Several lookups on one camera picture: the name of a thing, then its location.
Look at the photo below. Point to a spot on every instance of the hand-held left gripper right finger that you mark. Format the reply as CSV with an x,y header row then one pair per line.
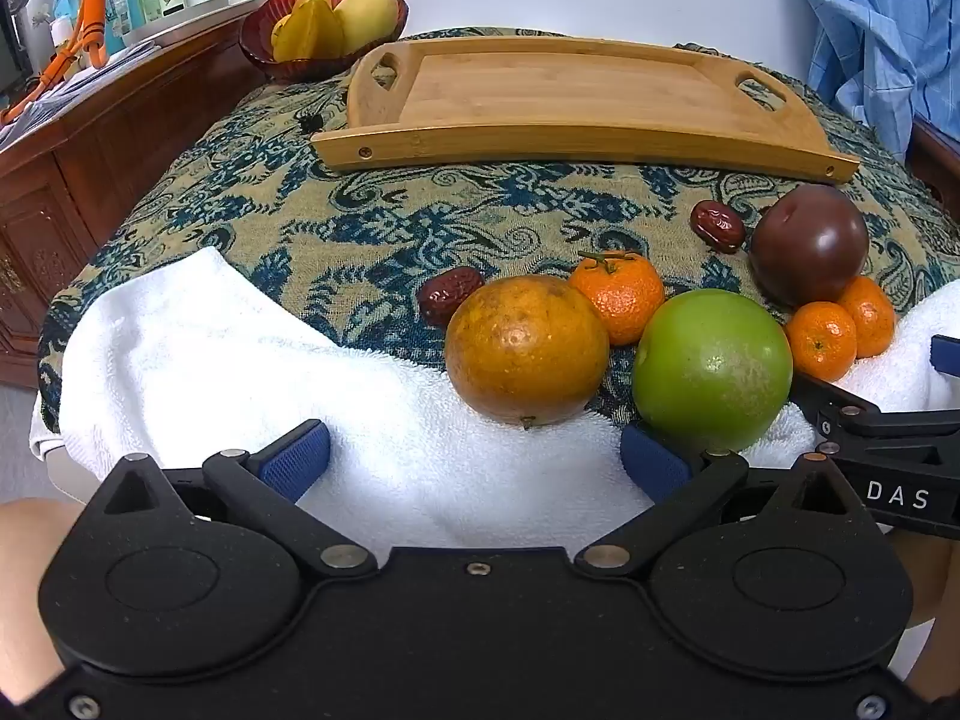
x,y
652,463

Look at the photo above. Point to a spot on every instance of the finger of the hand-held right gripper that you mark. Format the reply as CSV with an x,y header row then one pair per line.
x,y
946,356
840,420

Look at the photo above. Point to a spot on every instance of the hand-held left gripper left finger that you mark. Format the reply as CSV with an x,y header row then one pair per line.
x,y
296,459

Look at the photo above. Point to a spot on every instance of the small tangerine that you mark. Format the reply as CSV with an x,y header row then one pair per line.
x,y
821,341
876,315

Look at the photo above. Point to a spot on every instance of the green apple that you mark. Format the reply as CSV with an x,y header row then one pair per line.
x,y
712,367

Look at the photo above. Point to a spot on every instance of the tangerine with green stem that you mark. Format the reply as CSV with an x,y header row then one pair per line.
x,y
622,300

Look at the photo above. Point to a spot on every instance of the large orange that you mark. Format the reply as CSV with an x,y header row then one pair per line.
x,y
525,349

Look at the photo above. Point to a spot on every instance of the dark purple round fruit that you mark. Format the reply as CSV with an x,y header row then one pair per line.
x,y
810,240

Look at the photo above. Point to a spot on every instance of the red date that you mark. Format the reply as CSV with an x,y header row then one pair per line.
x,y
446,294
716,226

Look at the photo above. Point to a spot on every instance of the wooden bamboo tray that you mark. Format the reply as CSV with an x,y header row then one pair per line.
x,y
562,90

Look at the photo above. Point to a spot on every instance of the person's right leg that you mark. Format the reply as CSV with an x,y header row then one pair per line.
x,y
937,577

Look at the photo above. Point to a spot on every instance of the person's leg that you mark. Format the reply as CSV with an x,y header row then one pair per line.
x,y
937,577
30,577

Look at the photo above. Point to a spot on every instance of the white towel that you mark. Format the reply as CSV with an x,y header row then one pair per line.
x,y
187,360

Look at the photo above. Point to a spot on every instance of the dark wooden chair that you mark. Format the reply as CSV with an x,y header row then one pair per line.
x,y
937,157

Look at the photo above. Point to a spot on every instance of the blue paisley patterned blanket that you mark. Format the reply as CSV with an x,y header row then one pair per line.
x,y
300,202

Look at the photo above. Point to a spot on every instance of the person's left leg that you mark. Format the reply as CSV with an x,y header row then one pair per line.
x,y
30,577

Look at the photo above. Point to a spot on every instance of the blue checked cloth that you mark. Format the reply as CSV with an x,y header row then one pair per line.
x,y
885,30

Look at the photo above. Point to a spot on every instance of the small black clip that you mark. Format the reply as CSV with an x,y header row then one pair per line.
x,y
309,122

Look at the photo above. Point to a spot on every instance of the brown wooden cabinet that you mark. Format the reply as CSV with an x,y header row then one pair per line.
x,y
90,165

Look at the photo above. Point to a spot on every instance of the red glass fruit bowl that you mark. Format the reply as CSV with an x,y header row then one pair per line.
x,y
259,45

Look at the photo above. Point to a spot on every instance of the yellow starfruit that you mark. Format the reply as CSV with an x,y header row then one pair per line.
x,y
311,34

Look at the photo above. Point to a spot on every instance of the stack of papers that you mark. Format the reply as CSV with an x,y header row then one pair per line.
x,y
45,105

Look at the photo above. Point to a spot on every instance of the yellow mango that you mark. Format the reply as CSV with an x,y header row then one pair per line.
x,y
367,19

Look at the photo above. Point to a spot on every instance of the white plastic tray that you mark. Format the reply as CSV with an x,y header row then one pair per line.
x,y
195,11

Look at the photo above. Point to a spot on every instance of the small white bottle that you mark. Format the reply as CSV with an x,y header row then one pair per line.
x,y
61,31

